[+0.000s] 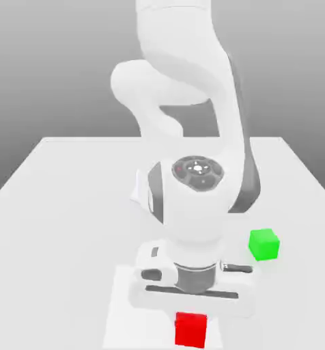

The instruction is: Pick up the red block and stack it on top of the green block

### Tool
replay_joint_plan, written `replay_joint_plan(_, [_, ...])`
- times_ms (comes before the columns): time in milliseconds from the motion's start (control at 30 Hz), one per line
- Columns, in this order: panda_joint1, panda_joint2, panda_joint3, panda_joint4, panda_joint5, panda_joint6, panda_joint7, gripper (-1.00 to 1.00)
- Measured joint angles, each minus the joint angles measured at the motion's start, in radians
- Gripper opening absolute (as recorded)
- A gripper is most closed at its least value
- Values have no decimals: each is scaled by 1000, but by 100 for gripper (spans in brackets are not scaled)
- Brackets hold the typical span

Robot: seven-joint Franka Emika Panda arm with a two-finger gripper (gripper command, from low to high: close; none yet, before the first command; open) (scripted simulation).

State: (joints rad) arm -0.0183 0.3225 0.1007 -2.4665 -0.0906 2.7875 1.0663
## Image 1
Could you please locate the small red cube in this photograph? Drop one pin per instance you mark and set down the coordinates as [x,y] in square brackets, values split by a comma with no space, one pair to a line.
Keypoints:
[190,330]

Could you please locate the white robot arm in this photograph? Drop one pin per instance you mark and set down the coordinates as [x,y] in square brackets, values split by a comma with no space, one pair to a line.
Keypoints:
[189,207]

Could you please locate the small green cube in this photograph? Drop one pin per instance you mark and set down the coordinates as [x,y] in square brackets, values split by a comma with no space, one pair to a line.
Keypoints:
[264,244]

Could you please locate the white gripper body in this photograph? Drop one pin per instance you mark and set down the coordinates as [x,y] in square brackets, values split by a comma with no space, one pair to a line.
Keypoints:
[189,301]

